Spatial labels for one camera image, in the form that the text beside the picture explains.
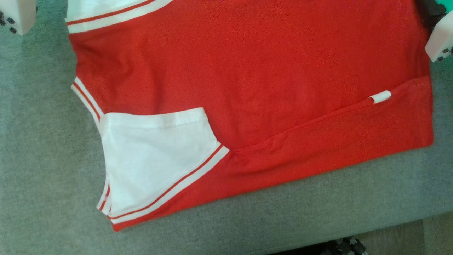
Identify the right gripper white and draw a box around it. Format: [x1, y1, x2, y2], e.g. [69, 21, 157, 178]
[425, 12, 453, 62]

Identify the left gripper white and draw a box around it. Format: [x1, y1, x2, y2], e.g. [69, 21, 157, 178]
[0, 0, 38, 36]

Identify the red and white shirt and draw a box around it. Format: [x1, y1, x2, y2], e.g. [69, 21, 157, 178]
[65, 0, 435, 232]

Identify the grey fabric sofa seat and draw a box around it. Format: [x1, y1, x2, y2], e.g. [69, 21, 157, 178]
[0, 0, 453, 255]

